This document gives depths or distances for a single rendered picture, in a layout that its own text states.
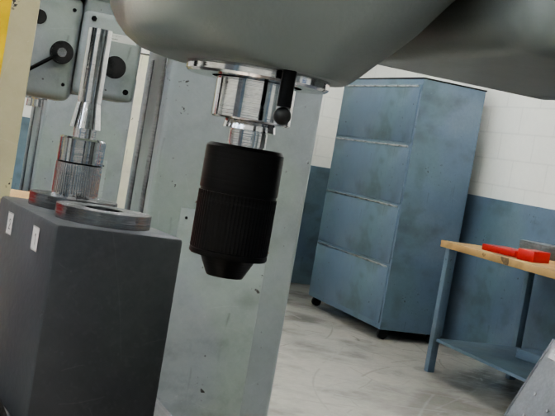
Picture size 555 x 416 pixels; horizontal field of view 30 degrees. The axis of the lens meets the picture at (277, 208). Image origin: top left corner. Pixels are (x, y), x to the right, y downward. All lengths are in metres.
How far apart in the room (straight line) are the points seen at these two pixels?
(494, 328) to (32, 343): 6.96
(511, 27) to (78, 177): 0.59
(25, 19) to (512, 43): 1.82
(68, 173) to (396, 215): 6.87
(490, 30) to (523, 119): 7.29
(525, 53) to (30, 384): 0.54
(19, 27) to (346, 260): 6.42
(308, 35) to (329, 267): 8.26
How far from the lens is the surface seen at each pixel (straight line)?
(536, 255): 6.35
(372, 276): 8.09
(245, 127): 0.60
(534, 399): 0.92
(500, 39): 0.59
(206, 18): 0.55
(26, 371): 0.96
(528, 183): 7.70
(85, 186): 1.06
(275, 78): 0.58
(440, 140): 7.95
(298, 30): 0.55
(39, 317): 0.94
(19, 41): 2.32
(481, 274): 8.02
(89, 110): 1.07
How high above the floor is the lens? 1.26
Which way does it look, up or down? 3 degrees down
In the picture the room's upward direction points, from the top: 10 degrees clockwise
